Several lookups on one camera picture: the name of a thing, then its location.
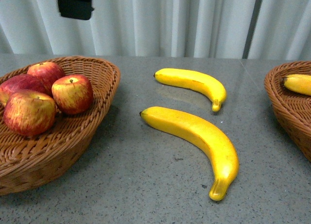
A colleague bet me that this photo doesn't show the red apple streaked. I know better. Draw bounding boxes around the red apple streaked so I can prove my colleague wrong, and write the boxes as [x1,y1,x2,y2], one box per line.
[3,89,56,137]

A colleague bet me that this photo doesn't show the white curtain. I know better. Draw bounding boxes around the white curtain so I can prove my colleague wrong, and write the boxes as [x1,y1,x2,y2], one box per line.
[0,0,311,60]

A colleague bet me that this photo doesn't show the red apple back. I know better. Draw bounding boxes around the red apple back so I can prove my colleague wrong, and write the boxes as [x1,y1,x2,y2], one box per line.
[27,62,66,96]

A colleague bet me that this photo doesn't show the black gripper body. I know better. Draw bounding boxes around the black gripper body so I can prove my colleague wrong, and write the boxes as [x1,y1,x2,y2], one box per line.
[57,0,94,20]

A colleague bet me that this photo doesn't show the brown wicker basket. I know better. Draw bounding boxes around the brown wicker basket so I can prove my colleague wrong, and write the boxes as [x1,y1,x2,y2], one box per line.
[0,56,121,195]
[264,61,311,160]

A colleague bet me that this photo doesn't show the red yellow apple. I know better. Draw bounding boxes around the red yellow apple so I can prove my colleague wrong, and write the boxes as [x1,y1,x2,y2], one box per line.
[52,74,94,115]

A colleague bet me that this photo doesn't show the yellow banana small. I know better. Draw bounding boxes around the yellow banana small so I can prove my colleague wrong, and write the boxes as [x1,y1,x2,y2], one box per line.
[154,68,226,112]

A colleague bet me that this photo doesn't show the brown wicker basket left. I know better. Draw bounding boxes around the brown wicker basket left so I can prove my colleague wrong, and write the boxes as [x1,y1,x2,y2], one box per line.
[0,56,121,195]

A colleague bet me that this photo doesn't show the red apple lying sideways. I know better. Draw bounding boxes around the red apple lying sideways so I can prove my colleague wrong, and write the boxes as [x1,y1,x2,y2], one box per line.
[0,74,49,106]

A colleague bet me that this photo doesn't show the brown wicker basket right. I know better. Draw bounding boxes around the brown wicker basket right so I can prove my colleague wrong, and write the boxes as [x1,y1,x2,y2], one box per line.
[264,61,311,160]

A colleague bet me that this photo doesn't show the yellow banana large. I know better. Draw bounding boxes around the yellow banana large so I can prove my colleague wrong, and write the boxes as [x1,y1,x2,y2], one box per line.
[139,106,239,201]

